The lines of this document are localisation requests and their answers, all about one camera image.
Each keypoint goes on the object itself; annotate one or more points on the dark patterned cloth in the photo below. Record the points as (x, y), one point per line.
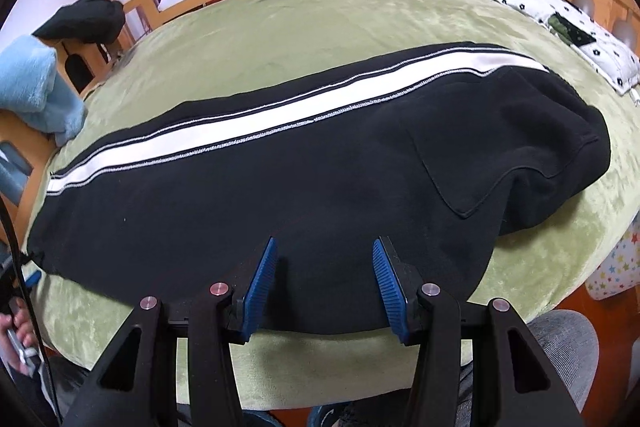
(570, 32)

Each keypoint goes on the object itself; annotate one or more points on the light blue fluffy robe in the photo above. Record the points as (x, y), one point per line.
(30, 77)

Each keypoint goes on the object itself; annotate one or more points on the white flower print pillow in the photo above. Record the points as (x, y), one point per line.
(610, 52)

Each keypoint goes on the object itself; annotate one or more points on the black pants with white stripe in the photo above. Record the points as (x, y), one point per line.
(300, 187)

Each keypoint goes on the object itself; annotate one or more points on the star print cloth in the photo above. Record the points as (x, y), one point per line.
(617, 267)

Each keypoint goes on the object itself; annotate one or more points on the green fleece blanket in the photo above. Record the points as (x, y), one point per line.
(300, 22)

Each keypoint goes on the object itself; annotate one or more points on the person's right leg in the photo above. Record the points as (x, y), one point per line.
(555, 347)

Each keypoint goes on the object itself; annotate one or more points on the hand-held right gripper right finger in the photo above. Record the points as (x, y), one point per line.
(390, 282)

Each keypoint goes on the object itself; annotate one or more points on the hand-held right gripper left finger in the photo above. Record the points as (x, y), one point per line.
(260, 277)

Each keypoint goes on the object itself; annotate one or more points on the black garment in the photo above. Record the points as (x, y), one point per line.
(85, 19)

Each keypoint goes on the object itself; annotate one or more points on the blue slipper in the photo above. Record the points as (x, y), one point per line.
(325, 417)
(262, 419)

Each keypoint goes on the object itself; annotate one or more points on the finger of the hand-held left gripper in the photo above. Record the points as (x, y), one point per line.
(32, 279)

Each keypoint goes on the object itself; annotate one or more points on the person's left hand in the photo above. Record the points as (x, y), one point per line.
(22, 324)

